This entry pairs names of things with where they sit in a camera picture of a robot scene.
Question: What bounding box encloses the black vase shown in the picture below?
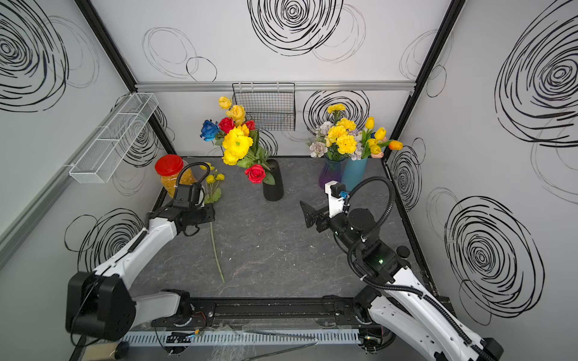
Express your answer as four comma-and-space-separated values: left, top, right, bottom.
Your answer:
263, 159, 284, 202

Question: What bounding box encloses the yellow poppy stem large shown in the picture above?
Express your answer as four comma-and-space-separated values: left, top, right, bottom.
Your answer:
222, 125, 254, 165

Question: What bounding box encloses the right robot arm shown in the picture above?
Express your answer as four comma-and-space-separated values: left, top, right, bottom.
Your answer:
300, 199, 504, 360

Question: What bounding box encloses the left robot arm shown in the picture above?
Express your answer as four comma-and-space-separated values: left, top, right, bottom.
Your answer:
65, 205, 215, 341

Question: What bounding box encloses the purple glass vase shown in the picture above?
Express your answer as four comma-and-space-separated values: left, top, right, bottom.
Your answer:
318, 156, 345, 190

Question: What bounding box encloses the teal ceramic vase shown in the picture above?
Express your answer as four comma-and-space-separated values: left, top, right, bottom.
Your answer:
342, 159, 367, 191

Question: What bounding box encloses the red lid plastic jar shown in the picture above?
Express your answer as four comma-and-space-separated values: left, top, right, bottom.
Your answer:
154, 154, 188, 198

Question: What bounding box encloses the red rose low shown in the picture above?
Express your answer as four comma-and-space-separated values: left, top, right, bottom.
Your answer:
245, 164, 275, 185

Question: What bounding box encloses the yellow carnation bouquet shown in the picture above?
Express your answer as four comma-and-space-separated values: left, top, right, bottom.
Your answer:
309, 103, 358, 162

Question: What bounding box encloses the yellow tulip bouquet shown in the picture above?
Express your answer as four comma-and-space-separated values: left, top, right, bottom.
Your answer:
360, 117, 404, 159

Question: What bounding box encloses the blue rose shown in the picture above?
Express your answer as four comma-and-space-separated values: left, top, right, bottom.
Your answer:
200, 120, 221, 141

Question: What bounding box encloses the red rose top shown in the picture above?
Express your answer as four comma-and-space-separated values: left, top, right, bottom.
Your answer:
218, 117, 257, 135

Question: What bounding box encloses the yellow rose stem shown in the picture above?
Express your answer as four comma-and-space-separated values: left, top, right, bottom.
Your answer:
218, 96, 246, 126

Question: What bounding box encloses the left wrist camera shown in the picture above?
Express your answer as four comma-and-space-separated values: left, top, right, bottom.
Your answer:
172, 183, 203, 209

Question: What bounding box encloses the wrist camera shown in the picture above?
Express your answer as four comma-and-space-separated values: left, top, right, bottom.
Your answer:
325, 180, 349, 218
172, 183, 203, 209

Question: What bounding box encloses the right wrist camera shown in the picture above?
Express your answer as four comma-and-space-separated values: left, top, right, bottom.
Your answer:
325, 180, 349, 218

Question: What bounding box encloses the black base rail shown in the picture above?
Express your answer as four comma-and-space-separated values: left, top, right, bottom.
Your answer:
152, 295, 376, 329

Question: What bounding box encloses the white wire shelf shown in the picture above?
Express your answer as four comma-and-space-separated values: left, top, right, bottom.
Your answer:
69, 93, 158, 184

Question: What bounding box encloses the black wire basket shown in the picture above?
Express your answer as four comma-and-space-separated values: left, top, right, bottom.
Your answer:
232, 82, 297, 132

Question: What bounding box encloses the white cable duct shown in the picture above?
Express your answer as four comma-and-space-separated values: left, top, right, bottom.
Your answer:
122, 329, 361, 347

